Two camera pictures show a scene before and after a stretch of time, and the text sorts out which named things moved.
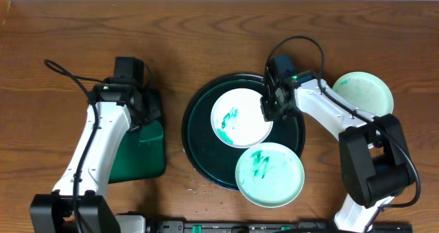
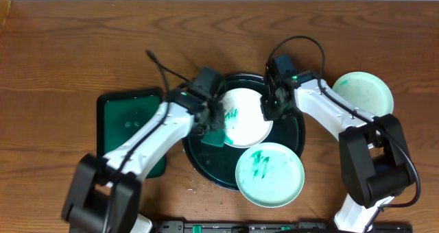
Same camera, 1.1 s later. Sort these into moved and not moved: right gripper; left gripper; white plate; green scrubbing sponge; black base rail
Moved: green scrubbing sponge; left gripper
Not moved: white plate; black base rail; right gripper
